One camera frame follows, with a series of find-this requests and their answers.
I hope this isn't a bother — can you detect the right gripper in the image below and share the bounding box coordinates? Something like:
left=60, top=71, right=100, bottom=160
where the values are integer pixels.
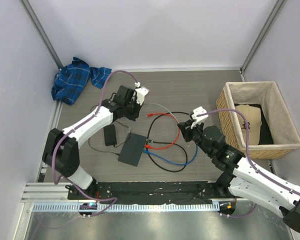
left=178, top=118, right=214, bottom=157

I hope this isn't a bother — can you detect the black ethernet cable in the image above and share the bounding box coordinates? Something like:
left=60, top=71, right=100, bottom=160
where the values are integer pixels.
left=146, top=111, right=192, bottom=173

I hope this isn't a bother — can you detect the red ethernet cable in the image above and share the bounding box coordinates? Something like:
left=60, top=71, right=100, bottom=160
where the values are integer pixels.
left=144, top=112, right=182, bottom=150

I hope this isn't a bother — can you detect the black network switch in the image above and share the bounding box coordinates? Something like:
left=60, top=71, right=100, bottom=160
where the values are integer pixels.
left=118, top=132, right=147, bottom=167

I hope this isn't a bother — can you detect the blue ethernet cable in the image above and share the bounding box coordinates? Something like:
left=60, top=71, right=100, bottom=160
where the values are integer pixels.
left=142, top=143, right=200, bottom=166

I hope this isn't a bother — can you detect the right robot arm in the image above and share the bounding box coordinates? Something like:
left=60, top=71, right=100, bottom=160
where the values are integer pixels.
left=178, top=120, right=300, bottom=233

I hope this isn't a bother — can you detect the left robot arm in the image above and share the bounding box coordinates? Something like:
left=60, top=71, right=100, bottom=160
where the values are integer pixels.
left=42, top=85, right=149, bottom=200

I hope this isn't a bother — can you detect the beige cap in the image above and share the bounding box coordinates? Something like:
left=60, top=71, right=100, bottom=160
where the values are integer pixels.
left=235, top=104, right=262, bottom=146

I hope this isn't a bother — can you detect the black garment in basket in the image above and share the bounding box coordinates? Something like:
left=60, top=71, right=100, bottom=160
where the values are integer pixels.
left=234, top=103, right=274, bottom=145

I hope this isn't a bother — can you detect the blue plaid cloth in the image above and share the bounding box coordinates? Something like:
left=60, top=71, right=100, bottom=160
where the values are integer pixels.
left=51, top=57, right=112, bottom=106

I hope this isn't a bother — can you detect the wicker basket with liner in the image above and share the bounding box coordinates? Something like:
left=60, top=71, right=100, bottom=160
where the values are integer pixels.
left=216, top=81, right=300, bottom=159

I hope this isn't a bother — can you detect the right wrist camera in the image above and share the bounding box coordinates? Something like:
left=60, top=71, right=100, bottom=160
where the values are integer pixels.
left=190, top=106, right=209, bottom=129

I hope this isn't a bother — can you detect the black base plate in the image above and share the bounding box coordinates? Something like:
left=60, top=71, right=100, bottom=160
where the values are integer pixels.
left=67, top=180, right=247, bottom=205

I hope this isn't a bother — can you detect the slotted cable duct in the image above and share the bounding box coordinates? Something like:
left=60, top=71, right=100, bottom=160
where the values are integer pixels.
left=32, top=201, right=220, bottom=212

